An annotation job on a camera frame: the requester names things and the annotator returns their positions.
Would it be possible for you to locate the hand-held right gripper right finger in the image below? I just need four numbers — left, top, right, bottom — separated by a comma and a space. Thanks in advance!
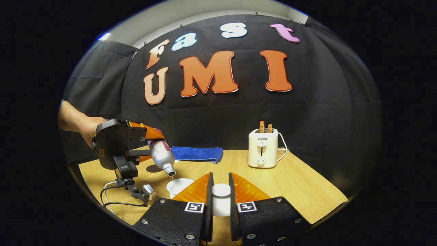
228, 172, 311, 246

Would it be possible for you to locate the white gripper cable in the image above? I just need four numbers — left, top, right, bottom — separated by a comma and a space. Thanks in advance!
103, 181, 118, 214

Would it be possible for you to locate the white toaster cable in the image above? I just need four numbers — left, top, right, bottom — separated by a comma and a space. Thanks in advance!
277, 133, 289, 162

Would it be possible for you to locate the blue towel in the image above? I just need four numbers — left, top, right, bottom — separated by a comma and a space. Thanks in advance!
171, 146, 224, 164

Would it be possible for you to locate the silver water bottle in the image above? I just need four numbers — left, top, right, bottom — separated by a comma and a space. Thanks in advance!
148, 129, 177, 177

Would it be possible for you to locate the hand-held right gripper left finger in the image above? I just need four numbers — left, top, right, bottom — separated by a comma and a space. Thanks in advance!
132, 172, 214, 246

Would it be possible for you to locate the white teacup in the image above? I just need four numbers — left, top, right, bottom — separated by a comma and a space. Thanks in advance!
166, 178, 195, 199

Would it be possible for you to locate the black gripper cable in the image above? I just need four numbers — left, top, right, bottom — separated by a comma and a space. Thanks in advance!
100, 184, 148, 208

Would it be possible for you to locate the white toaster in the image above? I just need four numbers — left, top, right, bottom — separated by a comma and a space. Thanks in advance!
248, 128, 279, 168

